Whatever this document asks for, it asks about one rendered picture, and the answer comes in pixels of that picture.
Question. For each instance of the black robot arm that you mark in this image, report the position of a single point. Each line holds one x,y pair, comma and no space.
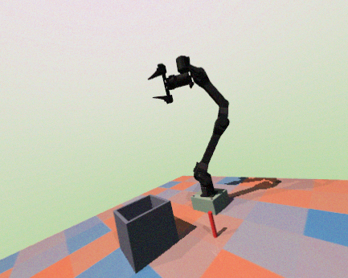
201,79

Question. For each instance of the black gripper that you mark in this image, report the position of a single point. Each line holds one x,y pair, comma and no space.
169,83

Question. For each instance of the dark red peg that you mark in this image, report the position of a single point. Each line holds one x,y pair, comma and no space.
215,234

